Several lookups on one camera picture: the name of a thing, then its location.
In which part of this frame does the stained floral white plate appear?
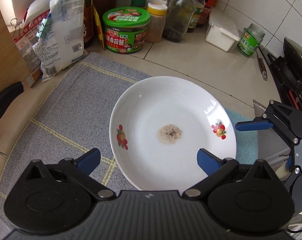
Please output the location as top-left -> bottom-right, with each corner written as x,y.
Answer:
109,76 -> 236,192

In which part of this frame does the grey teal checked towel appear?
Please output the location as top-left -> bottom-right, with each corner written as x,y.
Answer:
0,51 -> 258,239

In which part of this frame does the small green label jar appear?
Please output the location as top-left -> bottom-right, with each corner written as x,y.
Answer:
236,23 -> 265,57

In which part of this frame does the white seasoning box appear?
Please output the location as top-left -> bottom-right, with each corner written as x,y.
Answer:
206,9 -> 240,52

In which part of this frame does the wooden cutting board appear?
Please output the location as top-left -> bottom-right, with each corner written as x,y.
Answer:
0,12 -> 30,92

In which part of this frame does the white clipped food bag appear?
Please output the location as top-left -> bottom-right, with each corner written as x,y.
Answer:
32,0 -> 85,82

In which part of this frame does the yellow lid spice jar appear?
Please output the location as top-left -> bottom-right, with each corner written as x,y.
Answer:
146,3 -> 168,43

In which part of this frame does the clear glass oil bottle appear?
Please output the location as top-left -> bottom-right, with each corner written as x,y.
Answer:
162,0 -> 196,42

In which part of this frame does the green lid sauce jar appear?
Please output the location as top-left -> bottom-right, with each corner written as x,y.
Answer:
103,7 -> 151,54

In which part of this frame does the dark soy sauce bottle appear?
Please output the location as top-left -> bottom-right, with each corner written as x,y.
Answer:
83,0 -> 94,48

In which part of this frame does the red white food bag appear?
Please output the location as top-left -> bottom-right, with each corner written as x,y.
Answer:
10,0 -> 50,86

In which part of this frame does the steel cleaver black handle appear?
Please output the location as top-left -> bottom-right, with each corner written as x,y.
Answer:
0,81 -> 24,119

